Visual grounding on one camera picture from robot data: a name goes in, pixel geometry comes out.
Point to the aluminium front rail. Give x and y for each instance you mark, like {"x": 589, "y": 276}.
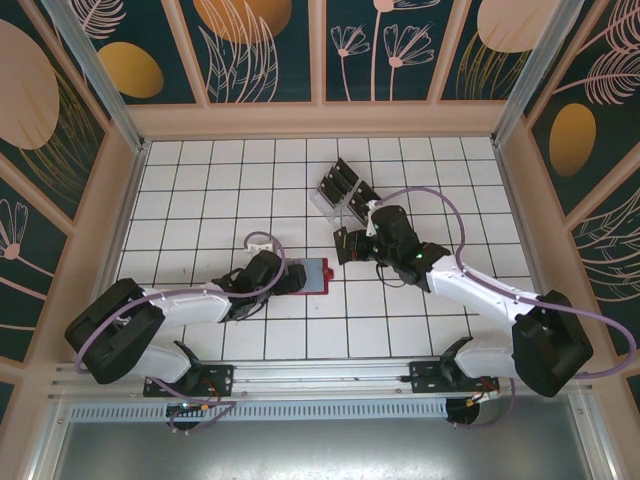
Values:
{"x": 320, "y": 372}

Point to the aluminium corner post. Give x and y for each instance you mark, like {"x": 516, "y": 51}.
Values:
{"x": 537, "y": 75}
{"x": 100, "y": 75}

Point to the aluminium side rail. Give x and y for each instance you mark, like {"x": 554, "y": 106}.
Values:
{"x": 116, "y": 250}
{"x": 511, "y": 190}

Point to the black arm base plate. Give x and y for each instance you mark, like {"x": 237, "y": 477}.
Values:
{"x": 422, "y": 375}
{"x": 220, "y": 375}

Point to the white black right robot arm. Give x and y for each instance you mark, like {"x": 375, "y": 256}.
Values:
{"x": 475, "y": 290}

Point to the clear acrylic card stand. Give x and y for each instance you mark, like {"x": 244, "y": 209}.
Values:
{"x": 334, "y": 216}

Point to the grey metal sheet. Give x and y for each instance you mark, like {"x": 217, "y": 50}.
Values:
{"x": 320, "y": 450}

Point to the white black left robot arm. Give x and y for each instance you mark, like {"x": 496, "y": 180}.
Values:
{"x": 185, "y": 302}

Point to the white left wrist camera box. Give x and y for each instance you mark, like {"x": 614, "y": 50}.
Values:
{"x": 261, "y": 247}

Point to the red leather card holder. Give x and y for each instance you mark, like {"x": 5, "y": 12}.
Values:
{"x": 312, "y": 275}

